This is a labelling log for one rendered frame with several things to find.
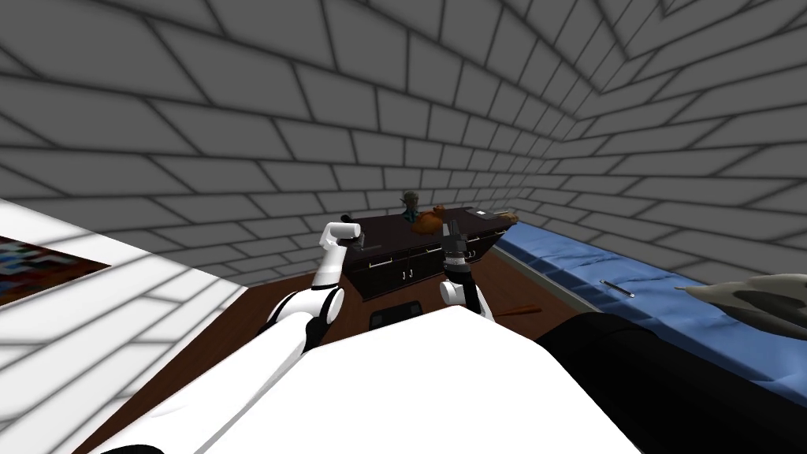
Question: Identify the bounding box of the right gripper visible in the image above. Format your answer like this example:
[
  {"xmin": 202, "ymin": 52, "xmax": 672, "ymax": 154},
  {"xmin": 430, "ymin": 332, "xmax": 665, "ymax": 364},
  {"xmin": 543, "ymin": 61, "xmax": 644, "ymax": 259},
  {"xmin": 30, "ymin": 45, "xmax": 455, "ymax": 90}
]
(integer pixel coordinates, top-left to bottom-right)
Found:
[{"xmin": 442, "ymin": 220, "xmax": 470, "ymax": 255}]

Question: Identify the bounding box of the orange brown plush toy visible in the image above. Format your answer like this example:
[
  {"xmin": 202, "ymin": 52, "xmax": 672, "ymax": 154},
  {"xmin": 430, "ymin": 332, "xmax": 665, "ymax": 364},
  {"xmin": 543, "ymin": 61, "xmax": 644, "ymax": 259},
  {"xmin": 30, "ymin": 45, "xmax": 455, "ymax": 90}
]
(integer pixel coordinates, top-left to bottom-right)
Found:
[{"xmin": 411, "ymin": 204, "xmax": 448, "ymax": 236}]

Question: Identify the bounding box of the dark brown dresser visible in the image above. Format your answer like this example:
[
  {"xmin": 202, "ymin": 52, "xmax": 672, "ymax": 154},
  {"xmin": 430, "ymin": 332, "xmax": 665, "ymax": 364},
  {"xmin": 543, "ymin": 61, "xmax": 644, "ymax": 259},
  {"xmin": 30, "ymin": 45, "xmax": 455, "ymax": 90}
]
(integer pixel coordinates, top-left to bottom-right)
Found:
[{"xmin": 343, "ymin": 206, "xmax": 519, "ymax": 301}]

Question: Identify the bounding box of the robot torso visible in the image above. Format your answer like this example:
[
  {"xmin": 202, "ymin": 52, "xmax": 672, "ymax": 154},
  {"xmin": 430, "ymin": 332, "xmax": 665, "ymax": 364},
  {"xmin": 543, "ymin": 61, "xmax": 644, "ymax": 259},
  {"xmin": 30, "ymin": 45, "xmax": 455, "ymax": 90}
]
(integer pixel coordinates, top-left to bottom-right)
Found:
[{"xmin": 201, "ymin": 301, "xmax": 639, "ymax": 454}]

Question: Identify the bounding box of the thin black pen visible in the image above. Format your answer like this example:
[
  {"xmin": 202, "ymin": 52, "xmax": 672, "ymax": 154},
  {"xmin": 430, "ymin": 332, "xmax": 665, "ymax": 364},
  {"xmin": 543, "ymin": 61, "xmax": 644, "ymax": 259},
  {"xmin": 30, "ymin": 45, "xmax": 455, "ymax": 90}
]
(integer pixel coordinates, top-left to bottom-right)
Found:
[{"xmin": 598, "ymin": 280, "xmax": 637, "ymax": 299}]

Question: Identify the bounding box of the bed with blue cover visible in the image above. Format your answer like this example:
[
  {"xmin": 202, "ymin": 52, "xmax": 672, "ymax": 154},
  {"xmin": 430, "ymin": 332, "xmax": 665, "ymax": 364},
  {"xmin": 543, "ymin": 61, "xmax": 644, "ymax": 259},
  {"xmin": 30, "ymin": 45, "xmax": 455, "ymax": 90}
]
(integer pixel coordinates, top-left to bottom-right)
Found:
[{"xmin": 493, "ymin": 220, "xmax": 807, "ymax": 406}]

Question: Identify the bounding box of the grey dolphin figure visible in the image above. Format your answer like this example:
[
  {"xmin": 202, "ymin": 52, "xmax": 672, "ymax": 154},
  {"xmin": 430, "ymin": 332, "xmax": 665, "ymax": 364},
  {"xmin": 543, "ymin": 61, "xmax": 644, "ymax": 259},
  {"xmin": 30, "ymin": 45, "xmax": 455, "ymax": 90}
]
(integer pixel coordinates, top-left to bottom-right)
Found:
[{"xmin": 674, "ymin": 273, "xmax": 807, "ymax": 341}]

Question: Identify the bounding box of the colourful wall picture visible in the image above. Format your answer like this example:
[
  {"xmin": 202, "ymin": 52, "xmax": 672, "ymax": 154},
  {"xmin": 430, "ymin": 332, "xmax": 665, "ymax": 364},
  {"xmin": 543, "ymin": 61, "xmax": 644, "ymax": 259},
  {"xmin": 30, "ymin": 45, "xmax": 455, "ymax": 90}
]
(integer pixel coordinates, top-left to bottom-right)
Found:
[{"xmin": 0, "ymin": 236, "xmax": 112, "ymax": 307}]

